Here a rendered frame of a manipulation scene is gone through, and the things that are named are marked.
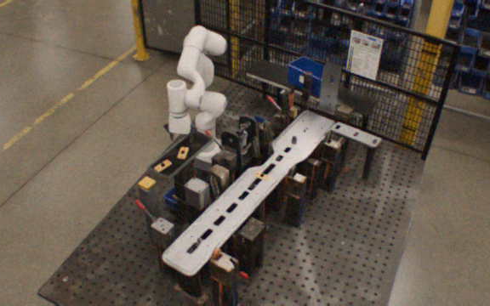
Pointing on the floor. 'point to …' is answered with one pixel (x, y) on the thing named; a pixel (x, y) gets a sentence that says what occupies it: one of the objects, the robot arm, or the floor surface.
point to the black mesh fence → (321, 58)
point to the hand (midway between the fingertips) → (181, 138)
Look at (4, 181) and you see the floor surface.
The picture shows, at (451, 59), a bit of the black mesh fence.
